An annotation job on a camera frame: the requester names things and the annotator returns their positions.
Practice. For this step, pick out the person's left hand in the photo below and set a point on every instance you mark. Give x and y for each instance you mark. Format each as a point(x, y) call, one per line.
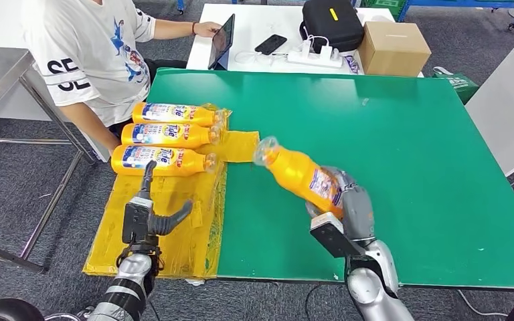
point(208, 29)

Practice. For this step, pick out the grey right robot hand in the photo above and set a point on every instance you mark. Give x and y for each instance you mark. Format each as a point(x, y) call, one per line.
point(358, 212)

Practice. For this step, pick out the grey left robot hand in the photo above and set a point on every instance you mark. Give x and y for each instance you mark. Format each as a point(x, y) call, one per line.
point(168, 221)

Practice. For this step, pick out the orange detergent bottle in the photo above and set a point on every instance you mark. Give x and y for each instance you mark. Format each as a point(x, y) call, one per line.
point(173, 116)
point(168, 136)
point(159, 161)
point(297, 175)

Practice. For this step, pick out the person's left forearm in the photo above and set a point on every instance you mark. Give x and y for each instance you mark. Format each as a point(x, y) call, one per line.
point(173, 29)

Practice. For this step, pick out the person's right forearm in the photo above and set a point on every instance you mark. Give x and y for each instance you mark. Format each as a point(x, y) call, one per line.
point(90, 126)

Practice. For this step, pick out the tablet with blue case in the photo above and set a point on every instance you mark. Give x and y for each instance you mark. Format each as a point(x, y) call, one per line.
point(221, 40)

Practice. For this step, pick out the yellow taped cardboard sheet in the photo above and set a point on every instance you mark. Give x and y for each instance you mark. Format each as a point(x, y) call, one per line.
point(186, 248)

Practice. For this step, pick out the black smartphone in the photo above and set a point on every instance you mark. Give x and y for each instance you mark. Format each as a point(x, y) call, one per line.
point(270, 44)

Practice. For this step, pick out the white plug charger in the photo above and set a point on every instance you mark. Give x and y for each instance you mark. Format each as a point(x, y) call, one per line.
point(306, 48)
point(326, 52)

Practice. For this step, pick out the white power strip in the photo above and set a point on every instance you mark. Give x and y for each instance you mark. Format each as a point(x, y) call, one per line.
point(314, 60)

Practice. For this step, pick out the person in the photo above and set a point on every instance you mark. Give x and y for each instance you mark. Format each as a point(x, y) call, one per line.
point(88, 48)

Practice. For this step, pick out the black carry bag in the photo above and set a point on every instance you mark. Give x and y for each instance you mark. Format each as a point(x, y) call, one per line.
point(332, 27)

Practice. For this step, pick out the purple snack packet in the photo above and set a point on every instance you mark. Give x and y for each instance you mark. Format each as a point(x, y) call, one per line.
point(352, 65)

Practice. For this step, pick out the green shopping bag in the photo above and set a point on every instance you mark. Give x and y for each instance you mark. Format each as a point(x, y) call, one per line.
point(458, 86)

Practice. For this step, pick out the brown cardboard box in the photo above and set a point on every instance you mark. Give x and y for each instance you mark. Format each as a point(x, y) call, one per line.
point(393, 51)

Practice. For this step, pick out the green plastic crate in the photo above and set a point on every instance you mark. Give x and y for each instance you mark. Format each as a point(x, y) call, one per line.
point(385, 3)

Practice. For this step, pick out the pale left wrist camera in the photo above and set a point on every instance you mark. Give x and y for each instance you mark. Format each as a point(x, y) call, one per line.
point(136, 221)

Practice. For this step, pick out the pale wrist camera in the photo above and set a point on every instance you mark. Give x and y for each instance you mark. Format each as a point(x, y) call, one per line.
point(136, 221)
point(332, 237)

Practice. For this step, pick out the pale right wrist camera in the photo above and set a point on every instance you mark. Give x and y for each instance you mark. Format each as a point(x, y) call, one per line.
point(332, 237)

